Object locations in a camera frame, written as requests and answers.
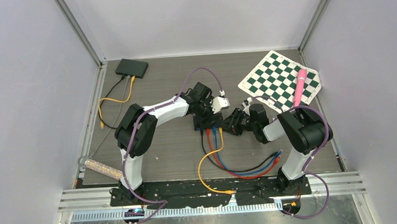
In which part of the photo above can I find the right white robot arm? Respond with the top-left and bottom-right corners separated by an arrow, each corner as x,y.
222,104 -> 333,195

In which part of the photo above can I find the blue ethernet cable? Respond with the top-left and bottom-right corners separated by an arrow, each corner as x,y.
212,124 -> 284,178

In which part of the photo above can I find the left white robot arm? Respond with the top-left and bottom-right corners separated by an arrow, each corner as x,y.
115,82 -> 230,205

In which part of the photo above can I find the red ethernet cable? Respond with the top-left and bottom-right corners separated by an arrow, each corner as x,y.
206,124 -> 283,182

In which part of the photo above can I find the pink cylindrical tube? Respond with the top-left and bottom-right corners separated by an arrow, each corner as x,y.
293,69 -> 307,107

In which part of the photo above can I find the black router cable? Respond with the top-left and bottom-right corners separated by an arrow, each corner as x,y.
97,74 -> 129,131

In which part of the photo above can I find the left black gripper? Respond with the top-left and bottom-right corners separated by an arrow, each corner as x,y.
195,97 -> 222,130

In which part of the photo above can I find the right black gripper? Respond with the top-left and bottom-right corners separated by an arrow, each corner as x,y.
217,107 -> 258,137

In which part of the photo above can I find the black ribbed network switch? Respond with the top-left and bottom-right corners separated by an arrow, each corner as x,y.
193,113 -> 223,131

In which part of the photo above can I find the clear glitter tube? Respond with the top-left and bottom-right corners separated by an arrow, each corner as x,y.
78,156 -> 123,180

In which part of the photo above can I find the flat black router box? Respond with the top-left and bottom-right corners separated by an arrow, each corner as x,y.
115,59 -> 149,78

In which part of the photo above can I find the grey router cable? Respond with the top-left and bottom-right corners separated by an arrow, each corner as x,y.
85,75 -> 135,158

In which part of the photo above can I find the green white checkered board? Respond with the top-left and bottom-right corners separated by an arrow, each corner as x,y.
238,51 -> 322,113

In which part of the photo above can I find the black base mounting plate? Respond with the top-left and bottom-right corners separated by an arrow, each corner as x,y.
109,173 -> 312,214

